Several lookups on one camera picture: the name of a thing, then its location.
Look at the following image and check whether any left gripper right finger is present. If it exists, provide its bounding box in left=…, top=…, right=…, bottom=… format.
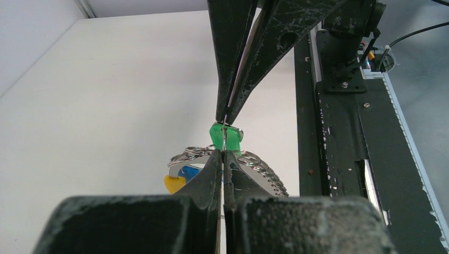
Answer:
left=223, top=151, right=397, bottom=253

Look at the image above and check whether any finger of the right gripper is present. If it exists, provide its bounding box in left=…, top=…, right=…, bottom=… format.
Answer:
left=208, top=0, right=258, bottom=123
left=226, top=0, right=344, bottom=125

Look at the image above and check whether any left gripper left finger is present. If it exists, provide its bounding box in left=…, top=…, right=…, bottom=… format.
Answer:
left=33, top=150, right=222, bottom=253

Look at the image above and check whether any yellow key tag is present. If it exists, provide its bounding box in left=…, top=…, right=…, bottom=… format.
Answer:
left=164, top=175, right=186, bottom=194

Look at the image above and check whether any blue key tag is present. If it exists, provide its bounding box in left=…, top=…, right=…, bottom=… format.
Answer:
left=177, top=165, right=224, bottom=183

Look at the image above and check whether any metal chain keyring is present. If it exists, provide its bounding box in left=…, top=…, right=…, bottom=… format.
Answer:
left=167, top=145, right=289, bottom=197

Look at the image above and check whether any green tagged key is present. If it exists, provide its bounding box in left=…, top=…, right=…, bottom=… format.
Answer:
left=209, top=122, right=244, bottom=151

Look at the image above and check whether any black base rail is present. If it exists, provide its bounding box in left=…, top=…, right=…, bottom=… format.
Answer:
left=294, top=28, right=448, bottom=253

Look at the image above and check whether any left aluminium frame post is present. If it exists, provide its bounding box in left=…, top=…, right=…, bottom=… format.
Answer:
left=74, top=0, right=98, bottom=19

